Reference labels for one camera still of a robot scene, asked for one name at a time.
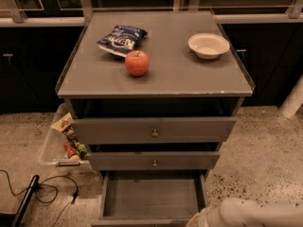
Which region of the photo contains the blue chip bag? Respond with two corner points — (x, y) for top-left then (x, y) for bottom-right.
(97, 25), (148, 58)

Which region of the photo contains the red snack packet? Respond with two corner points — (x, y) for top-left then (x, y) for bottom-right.
(63, 143), (79, 159)

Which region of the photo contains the metal railing with glass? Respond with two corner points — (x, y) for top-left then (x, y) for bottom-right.
(0, 0), (303, 26)

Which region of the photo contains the tan snack packet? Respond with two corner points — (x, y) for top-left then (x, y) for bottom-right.
(51, 113), (72, 132)

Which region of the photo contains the clear plastic bin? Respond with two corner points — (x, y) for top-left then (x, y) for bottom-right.
(39, 103), (93, 173)

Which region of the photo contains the grey top drawer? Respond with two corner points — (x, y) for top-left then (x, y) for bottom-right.
(72, 117), (236, 145)

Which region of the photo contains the black floor stand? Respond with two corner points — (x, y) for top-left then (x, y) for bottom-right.
(0, 175), (40, 227)

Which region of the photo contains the white paper bowl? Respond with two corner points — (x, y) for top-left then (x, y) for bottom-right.
(187, 33), (230, 60)

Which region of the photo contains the white cylindrical post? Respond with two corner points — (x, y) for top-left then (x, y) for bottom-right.
(280, 75), (303, 118)

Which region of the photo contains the grey middle drawer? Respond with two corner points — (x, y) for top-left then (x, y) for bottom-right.
(88, 151), (220, 170)

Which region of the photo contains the dark left cabinet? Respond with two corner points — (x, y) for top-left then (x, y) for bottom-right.
(0, 26), (83, 114)

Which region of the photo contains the red apple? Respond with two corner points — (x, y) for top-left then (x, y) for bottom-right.
(125, 50), (150, 77)

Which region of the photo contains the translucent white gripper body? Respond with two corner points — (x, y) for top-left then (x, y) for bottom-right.
(186, 207), (217, 227)

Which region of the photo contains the grey bottom drawer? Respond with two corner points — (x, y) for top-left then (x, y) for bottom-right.
(91, 170), (208, 227)

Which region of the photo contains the dark cabinet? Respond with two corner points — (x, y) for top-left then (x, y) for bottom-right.
(0, 26), (83, 114)
(223, 23), (303, 106)

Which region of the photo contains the grey drawer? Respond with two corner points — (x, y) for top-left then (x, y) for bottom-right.
(88, 151), (220, 170)
(72, 117), (236, 145)
(91, 170), (208, 227)

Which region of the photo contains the grey drawer cabinet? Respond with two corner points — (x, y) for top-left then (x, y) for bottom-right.
(54, 10), (256, 227)

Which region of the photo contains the green snack packet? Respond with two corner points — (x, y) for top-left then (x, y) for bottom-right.
(73, 141), (87, 159)

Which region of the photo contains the dark right cabinet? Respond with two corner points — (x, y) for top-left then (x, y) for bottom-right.
(223, 23), (303, 106)

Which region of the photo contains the black cable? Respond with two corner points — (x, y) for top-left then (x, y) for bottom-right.
(0, 169), (80, 227)

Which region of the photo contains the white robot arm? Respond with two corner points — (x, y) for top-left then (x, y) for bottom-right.
(186, 198), (303, 227)

